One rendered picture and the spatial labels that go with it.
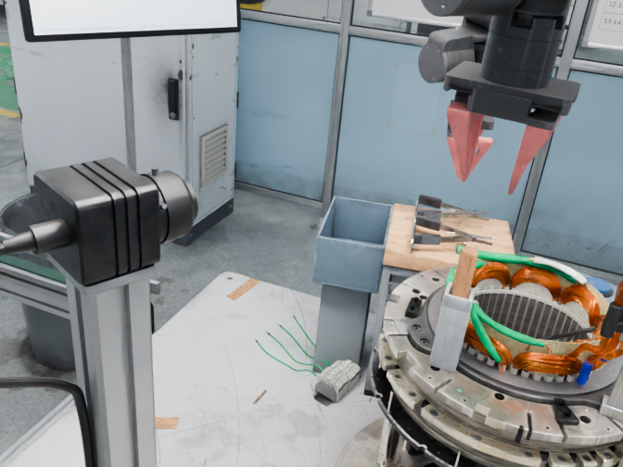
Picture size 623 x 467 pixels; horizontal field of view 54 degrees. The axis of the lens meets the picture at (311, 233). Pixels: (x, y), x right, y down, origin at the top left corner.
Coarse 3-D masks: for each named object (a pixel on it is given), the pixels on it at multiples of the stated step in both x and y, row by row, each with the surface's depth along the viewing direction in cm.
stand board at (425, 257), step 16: (400, 208) 108; (400, 224) 102; (448, 224) 104; (464, 224) 104; (480, 224) 105; (496, 224) 105; (400, 240) 97; (496, 240) 100; (512, 240) 101; (384, 256) 94; (400, 256) 93; (416, 256) 93; (432, 256) 93; (448, 256) 94
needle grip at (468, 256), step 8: (464, 248) 60; (472, 248) 60; (464, 256) 59; (472, 256) 59; (464, 264) 60; (472, 264) 60; (456, 272) 61; (464, 272) 60; (472, 272) 60; (456, 280) 61; (464, 280) 60; (456, 288) 61; (464, 288) 61; (464, 296) 61
